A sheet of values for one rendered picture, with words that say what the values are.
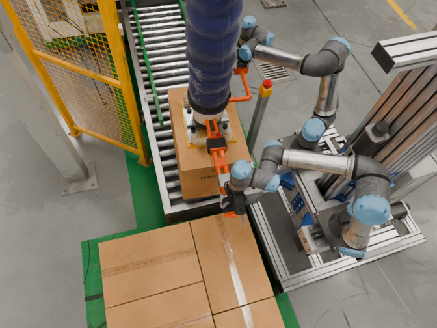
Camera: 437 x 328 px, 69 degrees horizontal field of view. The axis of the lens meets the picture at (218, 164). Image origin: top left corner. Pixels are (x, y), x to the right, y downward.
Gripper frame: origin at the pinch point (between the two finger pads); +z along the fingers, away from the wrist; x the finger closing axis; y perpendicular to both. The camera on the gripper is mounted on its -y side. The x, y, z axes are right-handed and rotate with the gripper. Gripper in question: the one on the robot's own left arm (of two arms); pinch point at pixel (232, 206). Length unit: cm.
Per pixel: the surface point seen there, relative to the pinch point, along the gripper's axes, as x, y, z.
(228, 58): -5, 51, -44
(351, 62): -211, 197, 116
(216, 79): -1, 51, -32
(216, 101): -2, 50, -17
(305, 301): -64, -42, 120
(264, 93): -46, 85, 22
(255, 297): -14, -35, 67
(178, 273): 29, -12, 67
